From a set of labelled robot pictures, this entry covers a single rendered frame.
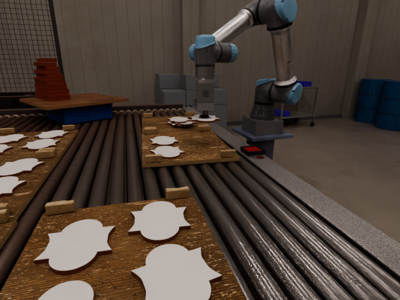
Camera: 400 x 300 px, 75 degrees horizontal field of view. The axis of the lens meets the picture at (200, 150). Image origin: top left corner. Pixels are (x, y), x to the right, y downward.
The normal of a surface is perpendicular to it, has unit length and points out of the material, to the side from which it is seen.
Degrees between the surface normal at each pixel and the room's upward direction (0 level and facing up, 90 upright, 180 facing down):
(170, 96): 90
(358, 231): 0
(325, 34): 90
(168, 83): 90
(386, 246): 0
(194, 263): 0
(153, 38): 90
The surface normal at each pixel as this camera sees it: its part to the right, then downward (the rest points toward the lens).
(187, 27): 0.31, 0.30
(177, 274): 0.00, -0.95
